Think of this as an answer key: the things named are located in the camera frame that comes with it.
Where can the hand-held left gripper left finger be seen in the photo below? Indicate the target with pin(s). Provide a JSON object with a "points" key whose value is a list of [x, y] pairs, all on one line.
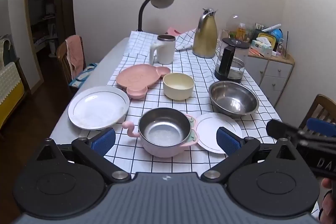
{"points": [[103, 140]]}

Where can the gold thermos jug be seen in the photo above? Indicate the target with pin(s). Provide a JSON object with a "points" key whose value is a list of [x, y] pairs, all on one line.
{"points": [[206, 37]]}

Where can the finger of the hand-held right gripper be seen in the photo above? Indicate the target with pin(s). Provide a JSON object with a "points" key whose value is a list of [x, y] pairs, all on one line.
{"points": [[321, 126], [278, 128]]}

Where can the clear glass dome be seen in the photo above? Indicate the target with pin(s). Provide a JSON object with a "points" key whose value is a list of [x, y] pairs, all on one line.
{"points": [[233, 24]]}

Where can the pink divided plate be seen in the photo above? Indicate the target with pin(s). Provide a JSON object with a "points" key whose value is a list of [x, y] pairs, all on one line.
{"points": [[136, 77]]}

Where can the blue globe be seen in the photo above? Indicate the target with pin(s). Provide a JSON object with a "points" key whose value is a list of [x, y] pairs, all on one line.
{"points": [[277, 34]]}

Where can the blue patterned chair cushion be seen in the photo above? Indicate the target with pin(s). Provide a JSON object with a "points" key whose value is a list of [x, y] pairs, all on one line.
{"points": [[84, 74]]}

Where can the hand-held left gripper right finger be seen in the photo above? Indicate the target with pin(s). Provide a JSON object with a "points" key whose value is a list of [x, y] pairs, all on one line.
{"points": [[228, 141]]}

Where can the pink cloth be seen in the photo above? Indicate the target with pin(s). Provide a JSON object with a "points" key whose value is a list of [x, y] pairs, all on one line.
{"points": [[174, 31]]}

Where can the tissue box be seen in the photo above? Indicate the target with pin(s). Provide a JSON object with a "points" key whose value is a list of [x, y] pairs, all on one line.
{"points": [[261, 48]]}

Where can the white checked tablecloth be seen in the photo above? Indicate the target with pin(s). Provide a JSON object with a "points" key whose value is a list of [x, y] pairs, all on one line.
{"points": [[202, 108]]}

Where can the dark wooden chair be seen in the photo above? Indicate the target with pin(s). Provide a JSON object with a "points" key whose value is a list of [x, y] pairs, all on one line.
{"points": [[320, 106]]}

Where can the white mug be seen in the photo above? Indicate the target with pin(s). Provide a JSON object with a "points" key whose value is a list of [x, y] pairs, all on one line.
{"points": [[165, 53]]}

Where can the large white plate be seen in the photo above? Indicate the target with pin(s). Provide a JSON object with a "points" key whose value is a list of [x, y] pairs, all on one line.
{"points": [[97, 108]]}

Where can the white drawer cabinet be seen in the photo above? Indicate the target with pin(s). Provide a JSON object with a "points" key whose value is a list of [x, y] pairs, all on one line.
{"points": [[273, 77]]}

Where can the yellow and white bench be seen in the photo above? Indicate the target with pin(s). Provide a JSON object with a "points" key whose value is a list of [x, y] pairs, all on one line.
{"points": [[10, 82]]}

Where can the pink bowl with steel liner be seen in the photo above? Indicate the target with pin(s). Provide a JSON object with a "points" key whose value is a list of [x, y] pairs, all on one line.
{"points": [[157, 150]]}

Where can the yellow-rimmed box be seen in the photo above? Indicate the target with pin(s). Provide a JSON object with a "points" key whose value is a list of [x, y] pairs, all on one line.
{"points": [[273, 40]]}

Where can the orange bottle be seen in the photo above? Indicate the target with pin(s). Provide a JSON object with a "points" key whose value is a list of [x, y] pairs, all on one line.
{"points": [[241, 32]]}

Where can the cream bowl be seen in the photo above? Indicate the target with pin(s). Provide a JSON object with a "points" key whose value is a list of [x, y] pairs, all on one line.
{"points": [[178, 90]]}

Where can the thin dark stick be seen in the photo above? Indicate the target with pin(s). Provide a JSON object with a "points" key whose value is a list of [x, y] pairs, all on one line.
{"points": [[286, 45]]}

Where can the pink towel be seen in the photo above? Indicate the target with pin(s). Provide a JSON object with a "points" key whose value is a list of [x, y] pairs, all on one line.
{"points": [[76, 53]]}

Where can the person's right hand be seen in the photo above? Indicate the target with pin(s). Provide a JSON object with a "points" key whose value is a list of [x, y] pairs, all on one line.
{"points": [[329, 200]]}

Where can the small white plate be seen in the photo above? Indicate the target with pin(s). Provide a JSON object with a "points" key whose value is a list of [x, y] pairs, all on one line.
{"points": [[210, 129]]}

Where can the stainless steel bowl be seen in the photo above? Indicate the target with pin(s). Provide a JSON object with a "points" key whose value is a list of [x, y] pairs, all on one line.
{"points": [[233, 100]]}

